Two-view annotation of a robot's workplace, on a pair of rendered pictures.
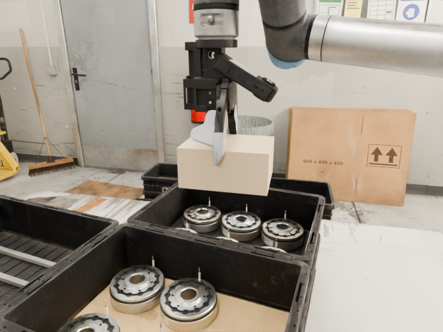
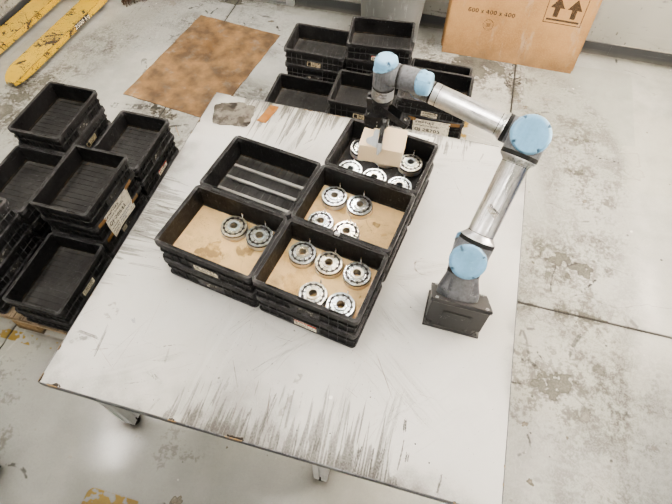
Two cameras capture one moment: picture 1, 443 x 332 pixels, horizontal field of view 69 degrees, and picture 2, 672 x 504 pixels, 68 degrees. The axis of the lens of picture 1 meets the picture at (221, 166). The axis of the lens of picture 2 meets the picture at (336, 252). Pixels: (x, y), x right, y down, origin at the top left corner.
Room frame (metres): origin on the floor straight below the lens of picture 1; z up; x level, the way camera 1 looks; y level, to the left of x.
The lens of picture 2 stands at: (-0.77, 0.13, 2.40)
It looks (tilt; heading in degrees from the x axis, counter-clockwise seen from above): 57 degrees down; 1
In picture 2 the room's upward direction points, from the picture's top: 1 degrees clockwise
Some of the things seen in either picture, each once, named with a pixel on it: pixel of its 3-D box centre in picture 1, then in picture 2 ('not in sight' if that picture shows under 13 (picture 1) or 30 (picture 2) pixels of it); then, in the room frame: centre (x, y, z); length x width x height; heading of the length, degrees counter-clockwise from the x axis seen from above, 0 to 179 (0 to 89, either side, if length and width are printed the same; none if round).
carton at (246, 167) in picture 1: (228, 161); (382, 144); (0.58, -0.01, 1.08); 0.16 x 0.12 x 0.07; 77
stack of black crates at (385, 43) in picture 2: not in sight; (378, 64); (2.05, -0.07, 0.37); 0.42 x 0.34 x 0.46; 77
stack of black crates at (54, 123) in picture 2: not in sight; (71, 139); (1.27, 1.70, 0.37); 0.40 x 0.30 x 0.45; 167
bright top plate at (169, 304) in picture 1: (188, 297); (359, 204); (0.47, 0.06, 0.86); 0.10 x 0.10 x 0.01
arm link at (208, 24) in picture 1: (215, 26); (382, 92); (0.58, 0.01, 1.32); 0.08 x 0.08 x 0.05
